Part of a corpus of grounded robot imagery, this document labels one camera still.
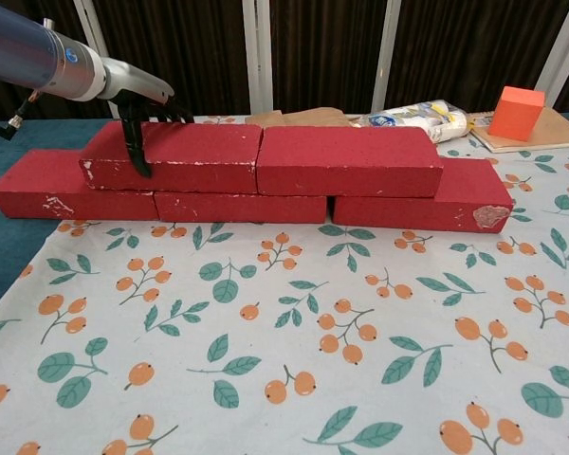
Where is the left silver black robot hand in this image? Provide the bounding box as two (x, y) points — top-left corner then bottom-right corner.
(101, 56), (193, 179)

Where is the brown paper bag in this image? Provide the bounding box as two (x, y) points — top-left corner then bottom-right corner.
(245, 106), (357, 130)

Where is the floral print tablecloth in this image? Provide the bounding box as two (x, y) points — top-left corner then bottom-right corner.
(0, 113), (569, 455)

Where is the orange cube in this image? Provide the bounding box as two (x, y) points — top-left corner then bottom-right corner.
(486, 85), (546, 142)

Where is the brown spiral notebook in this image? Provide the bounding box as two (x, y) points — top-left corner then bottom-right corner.
(468, 106), (569, 154)

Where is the white partition post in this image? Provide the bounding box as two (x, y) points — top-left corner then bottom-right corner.
(533, 0), (569, 113)
(73, 0), (127, 118)
(373, 0), (403, 116)
(241, 0), (274, 116)

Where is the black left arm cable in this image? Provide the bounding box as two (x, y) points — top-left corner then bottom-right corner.
(0, 87), (42, 141)

